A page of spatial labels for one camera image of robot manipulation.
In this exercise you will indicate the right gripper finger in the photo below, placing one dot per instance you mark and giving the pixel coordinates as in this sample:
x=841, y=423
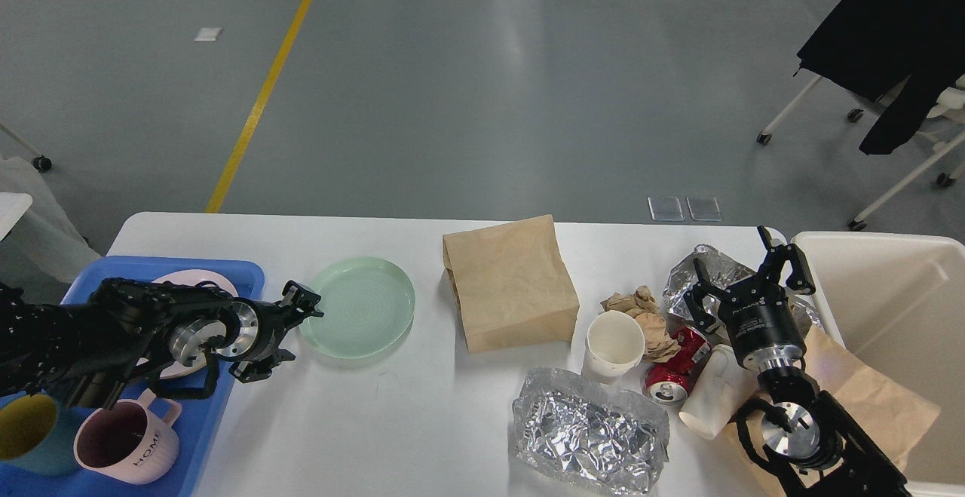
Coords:
x=701, y=290
x=784, y=269

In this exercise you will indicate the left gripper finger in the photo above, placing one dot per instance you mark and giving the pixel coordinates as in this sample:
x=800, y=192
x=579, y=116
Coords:
x=299, y=303
x=250, y=369

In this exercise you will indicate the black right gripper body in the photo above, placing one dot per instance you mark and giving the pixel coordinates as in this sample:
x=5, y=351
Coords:
x=762, y=331

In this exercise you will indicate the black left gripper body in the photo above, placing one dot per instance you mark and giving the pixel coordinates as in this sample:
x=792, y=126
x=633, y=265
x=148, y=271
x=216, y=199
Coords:
x=260, y=329

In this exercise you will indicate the green plate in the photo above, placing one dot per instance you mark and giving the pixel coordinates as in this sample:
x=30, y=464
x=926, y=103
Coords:
x=366, y=306

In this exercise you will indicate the pink mug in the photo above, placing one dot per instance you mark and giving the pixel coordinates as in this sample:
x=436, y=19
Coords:
x=133, y=442

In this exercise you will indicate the teal mug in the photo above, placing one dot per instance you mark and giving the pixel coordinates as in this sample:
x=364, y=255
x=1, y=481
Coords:
x=38, y=435

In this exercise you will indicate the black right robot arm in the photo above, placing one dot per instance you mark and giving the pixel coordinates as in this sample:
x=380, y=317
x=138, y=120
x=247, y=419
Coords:
x=800, y=434

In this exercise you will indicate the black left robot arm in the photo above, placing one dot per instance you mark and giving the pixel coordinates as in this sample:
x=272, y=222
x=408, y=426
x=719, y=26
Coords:
x=171, y=336

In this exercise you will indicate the crumpled foil back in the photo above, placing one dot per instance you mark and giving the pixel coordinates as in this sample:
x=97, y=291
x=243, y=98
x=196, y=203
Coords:
x=722, y=270

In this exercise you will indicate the crumpled brown paper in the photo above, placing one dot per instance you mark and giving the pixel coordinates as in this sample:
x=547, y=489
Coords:
x=641, y=305

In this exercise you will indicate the white paper cup lying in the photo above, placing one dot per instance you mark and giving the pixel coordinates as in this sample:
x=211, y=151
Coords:
x=722, y=387

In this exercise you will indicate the white paper cup upright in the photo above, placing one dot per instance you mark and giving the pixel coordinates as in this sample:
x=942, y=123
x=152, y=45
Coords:
x=614, y=345

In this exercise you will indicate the pink plate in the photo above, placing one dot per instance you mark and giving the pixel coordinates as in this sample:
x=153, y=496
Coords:
x=192, y=277

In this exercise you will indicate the crushed red soda can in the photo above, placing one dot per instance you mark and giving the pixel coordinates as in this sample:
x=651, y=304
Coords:
x=670, y=383

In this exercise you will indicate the white plastic bin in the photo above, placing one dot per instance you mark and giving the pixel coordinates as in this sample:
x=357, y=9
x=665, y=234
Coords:
x=897, y=303

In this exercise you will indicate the flat brown paper bag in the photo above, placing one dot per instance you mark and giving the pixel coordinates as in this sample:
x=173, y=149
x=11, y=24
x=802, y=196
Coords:
x=893, y=416

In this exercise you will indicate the crumpled foil tray front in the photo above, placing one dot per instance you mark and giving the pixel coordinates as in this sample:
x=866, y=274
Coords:
x=607, y=440

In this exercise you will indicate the white furniture at left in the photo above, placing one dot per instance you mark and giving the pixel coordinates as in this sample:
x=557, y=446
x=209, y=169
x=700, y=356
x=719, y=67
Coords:
x=44, y=235

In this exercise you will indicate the black jacket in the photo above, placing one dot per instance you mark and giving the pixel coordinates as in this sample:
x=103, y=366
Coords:
x=870, y=47

